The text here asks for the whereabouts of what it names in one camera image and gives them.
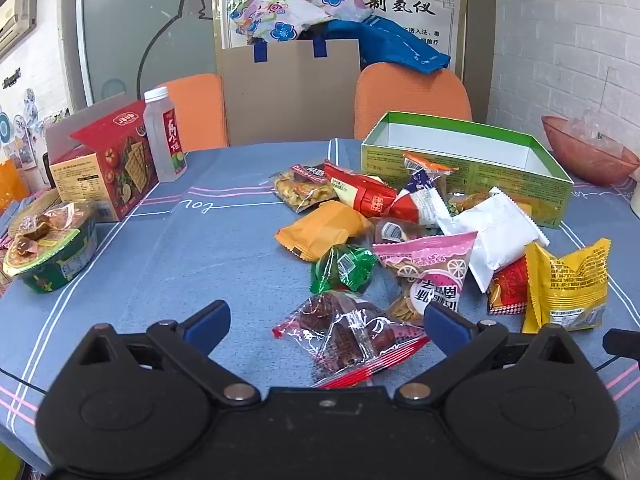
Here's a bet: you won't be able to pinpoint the green cardboard box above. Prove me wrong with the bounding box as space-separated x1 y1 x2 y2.
361 111 575 230

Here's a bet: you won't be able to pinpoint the brown cardboard box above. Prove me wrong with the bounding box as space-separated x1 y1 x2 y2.
215 35 362 150

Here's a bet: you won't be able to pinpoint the green candy packet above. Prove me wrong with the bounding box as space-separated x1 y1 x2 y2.
310 243 380 295

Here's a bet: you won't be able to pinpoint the orange chair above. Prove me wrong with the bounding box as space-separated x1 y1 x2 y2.
353 63 474 141
154 73 231 154

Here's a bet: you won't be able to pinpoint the clear plastic wrap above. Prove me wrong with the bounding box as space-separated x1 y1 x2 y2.
564 109 622 147

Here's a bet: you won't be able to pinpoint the orange snack packet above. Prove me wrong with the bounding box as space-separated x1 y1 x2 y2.
275 200 372 263

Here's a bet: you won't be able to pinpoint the small red patterned packet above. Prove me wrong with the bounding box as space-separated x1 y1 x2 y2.
487 257 531 317

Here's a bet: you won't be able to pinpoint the wall photo decorations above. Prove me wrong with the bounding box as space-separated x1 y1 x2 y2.
0 65 72 171

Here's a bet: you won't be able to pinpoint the clear orange-striped brown packet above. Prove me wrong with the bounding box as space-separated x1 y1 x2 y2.
402 151 460 176

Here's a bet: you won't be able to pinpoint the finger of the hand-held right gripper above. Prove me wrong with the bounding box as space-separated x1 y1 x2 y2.
602 329 640 362

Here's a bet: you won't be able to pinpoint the clear wrapped brown candy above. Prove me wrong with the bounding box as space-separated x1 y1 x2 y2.
12 229 49 257
41 204 77 234

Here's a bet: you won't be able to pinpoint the calligraphy wall poster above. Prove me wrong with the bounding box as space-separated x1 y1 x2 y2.
212 0 469 81

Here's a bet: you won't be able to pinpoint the blue plastic bag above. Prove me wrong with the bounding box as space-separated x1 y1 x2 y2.
327 14 452 77

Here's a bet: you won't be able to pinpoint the red white blue packet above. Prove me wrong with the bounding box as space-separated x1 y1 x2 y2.
387 168 452 229

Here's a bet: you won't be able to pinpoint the red snack packet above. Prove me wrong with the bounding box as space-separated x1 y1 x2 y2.
323 160 399 219

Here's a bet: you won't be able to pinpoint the clear yellow chips packet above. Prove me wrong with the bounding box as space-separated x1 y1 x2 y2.
272 164 337 214

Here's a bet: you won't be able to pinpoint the clear plastic drink bottle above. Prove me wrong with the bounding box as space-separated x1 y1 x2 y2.
143 86 187 184

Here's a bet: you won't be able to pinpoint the reddish plastic bowl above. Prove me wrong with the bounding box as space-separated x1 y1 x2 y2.
541 115 640 187

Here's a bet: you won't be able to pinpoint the clear red dates packet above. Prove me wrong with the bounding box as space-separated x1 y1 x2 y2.
272 290 432 389

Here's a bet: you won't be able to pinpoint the white snack packet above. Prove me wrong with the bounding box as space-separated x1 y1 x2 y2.
436 187 547 294

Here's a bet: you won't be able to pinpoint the pink snack packet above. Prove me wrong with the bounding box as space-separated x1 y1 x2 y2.
372 231 479 327

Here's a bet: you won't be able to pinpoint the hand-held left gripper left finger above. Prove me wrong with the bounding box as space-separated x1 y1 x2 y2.
74 300 262 408

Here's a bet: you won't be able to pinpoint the red cracker box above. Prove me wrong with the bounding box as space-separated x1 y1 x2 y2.
49 101 161 223

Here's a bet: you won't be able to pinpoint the floral cloth bag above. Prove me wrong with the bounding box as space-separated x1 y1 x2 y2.
228 0 372 44

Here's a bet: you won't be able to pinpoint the clear date walnut packet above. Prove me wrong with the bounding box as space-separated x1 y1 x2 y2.
374 217 442 245

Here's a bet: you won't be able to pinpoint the instant noodle bowl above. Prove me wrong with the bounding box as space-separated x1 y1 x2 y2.
2 198 99 294

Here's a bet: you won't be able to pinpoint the wall air conditioner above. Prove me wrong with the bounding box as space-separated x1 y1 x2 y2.
0 0 39 57

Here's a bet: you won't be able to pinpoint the blue tablecloth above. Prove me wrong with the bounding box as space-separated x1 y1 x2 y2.
0 137 640 480

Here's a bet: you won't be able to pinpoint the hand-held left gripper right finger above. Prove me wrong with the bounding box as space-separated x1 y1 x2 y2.
394 302 578 407

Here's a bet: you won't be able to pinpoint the yellow snack packet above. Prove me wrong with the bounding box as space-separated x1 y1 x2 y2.
521 238 612 335

